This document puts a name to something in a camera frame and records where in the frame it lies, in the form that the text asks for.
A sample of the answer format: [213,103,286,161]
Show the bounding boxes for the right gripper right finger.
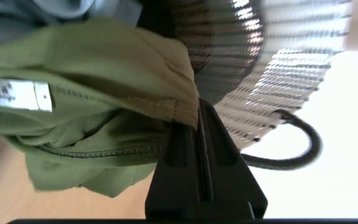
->
[202,101,269,218]

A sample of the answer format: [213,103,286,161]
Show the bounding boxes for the green sleeveless shirt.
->
[0,17,200,198]

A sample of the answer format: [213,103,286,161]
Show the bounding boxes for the pale grey shorts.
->
[0,0,142,47]

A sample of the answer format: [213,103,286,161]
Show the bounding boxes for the white laundry basket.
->
[137,0,354,171]

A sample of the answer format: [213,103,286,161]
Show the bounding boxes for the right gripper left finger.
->
[145,98,204,218]

